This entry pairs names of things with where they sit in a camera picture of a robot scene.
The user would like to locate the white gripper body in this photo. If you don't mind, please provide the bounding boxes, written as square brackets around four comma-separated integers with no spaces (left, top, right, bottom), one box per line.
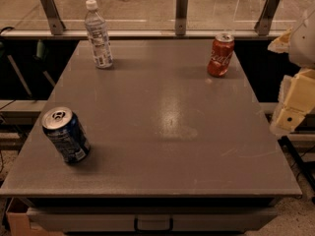
[288,6,315,68]

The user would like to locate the black stand leg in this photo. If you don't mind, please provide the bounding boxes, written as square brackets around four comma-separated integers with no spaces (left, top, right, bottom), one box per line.
[279,136,315,192]

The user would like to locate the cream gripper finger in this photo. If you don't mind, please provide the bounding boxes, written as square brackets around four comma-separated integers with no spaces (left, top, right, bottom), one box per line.
[270,68,315,134]
[268,28,292,53]

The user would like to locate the metal bracket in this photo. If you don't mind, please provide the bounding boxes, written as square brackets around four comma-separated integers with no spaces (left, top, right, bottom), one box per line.
[40,0,65,35]
[175,0,188,35]
[254,0,281,35]

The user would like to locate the red coca-cola can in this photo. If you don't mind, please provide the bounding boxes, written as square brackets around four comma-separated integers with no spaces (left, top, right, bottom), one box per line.
[208,33,234,78]

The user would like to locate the cardboard box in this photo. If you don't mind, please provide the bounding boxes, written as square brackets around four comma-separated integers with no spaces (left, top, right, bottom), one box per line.
[6,199,64,236]

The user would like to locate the blue pepsi can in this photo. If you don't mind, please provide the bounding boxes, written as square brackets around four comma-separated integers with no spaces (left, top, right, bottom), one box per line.
[41,106,91,164]

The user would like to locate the middle metal bracket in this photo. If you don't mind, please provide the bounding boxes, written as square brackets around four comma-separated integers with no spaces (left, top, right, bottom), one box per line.
[175,0,188,35]

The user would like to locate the clear plastic water bottle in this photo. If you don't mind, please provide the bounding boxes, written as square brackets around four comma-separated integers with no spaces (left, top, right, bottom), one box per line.
[85,0,113,69]

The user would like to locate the left metal bracket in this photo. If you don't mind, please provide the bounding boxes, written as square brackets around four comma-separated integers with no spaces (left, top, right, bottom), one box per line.
[40,0,65,35]

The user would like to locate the grey drawer with handle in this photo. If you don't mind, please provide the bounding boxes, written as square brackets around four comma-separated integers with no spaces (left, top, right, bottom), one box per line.
[27,207,277,233]

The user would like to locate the right metal bracket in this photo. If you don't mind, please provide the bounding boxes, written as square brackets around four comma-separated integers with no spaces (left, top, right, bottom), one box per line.
[254,0,281,35]

